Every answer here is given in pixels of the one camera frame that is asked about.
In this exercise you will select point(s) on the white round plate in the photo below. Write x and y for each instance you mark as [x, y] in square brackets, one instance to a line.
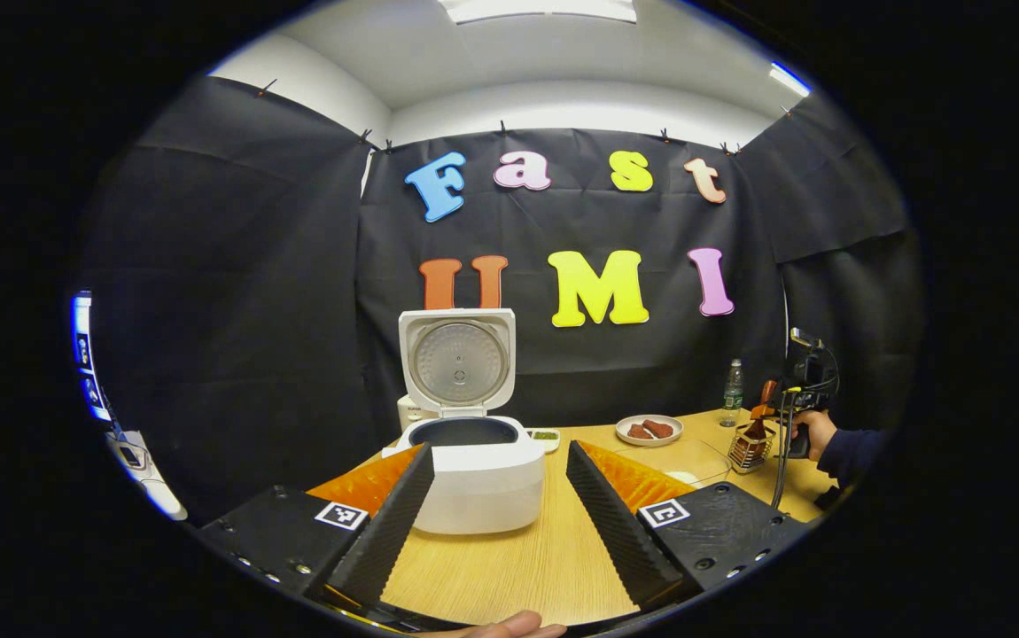
[647, 442]

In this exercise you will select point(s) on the brown wooden spoon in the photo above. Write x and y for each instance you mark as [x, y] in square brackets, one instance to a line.
[768, 394]

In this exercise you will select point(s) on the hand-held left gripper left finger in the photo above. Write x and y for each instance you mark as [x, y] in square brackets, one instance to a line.
[385, 532]

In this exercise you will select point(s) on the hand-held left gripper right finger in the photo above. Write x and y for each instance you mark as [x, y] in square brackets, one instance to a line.
[616, 532]

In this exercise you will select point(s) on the computer monitor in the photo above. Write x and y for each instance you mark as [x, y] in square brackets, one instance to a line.
[82, 350]

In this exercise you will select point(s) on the long ceiling light panel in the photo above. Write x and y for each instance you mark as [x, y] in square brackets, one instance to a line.
[536, 9]

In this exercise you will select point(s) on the small ceiling light panel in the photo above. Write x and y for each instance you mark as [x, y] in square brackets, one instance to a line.
[789, 80]

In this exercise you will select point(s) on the green water bottle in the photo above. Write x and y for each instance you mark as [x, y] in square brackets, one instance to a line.
[732, 399]

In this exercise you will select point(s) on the black backdrop cloth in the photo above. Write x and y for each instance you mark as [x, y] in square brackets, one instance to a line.
[279, 310]

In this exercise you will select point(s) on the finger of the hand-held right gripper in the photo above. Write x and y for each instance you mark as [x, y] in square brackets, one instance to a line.
[765, 412]

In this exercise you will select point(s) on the brown meat piece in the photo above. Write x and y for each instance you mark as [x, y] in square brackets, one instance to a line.
[638, 432]
[660, 429]

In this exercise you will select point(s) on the clear box of rice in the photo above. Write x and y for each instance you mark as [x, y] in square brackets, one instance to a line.
[687, 461]

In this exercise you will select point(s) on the white rice cooker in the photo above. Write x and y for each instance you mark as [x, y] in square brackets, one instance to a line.
[483, 487]

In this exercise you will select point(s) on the white side table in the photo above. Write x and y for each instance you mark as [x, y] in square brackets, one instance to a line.
[164, 501]

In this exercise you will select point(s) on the white divided seasoning dish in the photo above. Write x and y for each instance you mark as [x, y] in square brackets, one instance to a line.
[545, 436]

